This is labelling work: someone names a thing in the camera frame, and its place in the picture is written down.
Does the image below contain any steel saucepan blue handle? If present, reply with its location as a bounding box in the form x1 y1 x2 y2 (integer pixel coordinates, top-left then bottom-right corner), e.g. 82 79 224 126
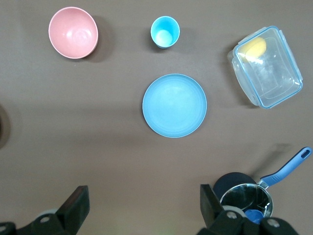
214 146 313 225

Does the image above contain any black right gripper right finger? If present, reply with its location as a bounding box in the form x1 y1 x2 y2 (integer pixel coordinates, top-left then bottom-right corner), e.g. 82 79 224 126
198 184 297 235

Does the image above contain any yellow round fruit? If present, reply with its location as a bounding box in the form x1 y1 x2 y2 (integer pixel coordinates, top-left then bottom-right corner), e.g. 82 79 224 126
238 36 267 62

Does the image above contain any pink bowl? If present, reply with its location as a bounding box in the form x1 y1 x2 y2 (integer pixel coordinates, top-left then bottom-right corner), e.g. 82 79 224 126
48 6 99 60

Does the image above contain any blue cup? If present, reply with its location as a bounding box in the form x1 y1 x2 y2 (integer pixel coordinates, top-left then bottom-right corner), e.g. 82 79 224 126
150 16 181 49

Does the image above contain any clear container with blue-rimmed lid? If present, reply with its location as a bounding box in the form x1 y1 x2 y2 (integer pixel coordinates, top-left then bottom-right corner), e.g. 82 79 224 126
227 25 304 110

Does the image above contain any small blue object in saucepan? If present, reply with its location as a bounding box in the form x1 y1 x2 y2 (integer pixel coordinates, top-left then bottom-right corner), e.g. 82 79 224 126
244 209 265 225

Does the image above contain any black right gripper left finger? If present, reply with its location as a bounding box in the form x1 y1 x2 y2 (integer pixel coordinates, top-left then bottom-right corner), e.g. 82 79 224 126
0 185 90 235

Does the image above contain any blue plate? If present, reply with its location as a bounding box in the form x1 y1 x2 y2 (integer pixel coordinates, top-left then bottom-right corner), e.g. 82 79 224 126
142 73 208 138

